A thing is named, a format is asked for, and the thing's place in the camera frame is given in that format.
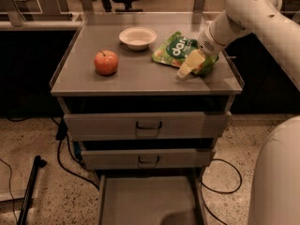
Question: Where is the top grey drawer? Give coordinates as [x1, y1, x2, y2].
[58, 96, 231, 141]

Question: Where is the bottom grey drawer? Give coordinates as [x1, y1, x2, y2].
[95, 169, 207, 225]

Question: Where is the thin black cable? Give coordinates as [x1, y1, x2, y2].
[0, 158, 19, 224]

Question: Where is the green rice chip bag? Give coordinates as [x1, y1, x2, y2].
[152, 32, 218, 76]

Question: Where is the red apple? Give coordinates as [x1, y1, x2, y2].
[94, 50, 119, 76]

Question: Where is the grey drawer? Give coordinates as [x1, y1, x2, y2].
[58, 96, 231, 141]
[95, 169, 207, 225]
[79, 138, 217, 170]

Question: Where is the black floor cable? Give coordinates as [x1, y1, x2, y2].
[200, 158, 243, 225]
[6, 115, 100, 190]

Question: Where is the black floor cable left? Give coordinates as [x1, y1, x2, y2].
[6, 115, 100, 190]

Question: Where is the white horizontal rail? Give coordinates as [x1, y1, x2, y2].
[0, 21, 82, 31]

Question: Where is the white bowl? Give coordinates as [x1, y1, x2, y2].
[119, 27, 157, 51]

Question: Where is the grey drawer cabinet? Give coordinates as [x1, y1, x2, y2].
[50, 12, 245, 225]

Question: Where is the black metal bar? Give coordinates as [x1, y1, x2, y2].
[17, 156, 47, 225]

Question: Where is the black floor cable right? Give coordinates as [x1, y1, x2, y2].
[200, 158, 243, 225]

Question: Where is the middle grey drawer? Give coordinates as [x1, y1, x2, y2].
[79, 138, 217, 170]

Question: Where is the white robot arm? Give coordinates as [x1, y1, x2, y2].
[177, 0, 300, 225]

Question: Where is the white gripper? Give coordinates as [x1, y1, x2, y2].
[177, 28, 225, 79]

